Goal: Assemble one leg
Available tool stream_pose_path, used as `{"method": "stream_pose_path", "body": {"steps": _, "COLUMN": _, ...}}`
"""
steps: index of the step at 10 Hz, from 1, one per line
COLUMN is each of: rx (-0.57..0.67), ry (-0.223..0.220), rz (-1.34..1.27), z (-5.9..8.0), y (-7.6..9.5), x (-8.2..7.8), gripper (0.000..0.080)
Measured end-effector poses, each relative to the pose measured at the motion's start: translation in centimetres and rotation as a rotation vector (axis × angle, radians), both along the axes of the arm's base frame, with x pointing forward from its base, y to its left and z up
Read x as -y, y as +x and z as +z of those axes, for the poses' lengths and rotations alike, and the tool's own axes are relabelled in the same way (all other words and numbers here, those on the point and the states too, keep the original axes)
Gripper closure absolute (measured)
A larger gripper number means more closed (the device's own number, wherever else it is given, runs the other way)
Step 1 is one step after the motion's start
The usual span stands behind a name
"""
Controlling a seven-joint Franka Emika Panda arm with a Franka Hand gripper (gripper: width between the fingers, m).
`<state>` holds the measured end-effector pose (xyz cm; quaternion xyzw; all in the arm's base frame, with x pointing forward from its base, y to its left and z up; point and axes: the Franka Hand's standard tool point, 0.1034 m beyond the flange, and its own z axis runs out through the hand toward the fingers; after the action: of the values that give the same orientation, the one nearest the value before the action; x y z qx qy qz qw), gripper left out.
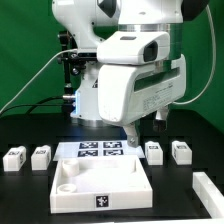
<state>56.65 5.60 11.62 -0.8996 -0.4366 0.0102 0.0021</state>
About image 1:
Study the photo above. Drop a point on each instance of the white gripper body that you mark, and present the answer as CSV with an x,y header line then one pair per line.
x,y
127,93

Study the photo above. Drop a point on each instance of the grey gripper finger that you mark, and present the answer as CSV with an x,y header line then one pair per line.
x,y
160,120
132,134

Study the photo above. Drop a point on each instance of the white square tabletop part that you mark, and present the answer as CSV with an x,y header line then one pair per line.
x,y
86,184

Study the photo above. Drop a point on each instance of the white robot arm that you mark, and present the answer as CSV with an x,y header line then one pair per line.
x,y
91,22

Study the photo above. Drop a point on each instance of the white marker sheet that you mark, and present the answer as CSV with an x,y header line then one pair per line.
x,y
95,148

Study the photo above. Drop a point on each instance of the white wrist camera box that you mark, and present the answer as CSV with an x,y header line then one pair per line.
x,y
134,48

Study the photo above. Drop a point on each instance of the black camera stand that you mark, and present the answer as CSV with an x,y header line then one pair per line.
x,y
71,67

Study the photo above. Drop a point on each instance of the white obstacle rail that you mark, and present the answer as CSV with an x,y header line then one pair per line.
x,y
209,194

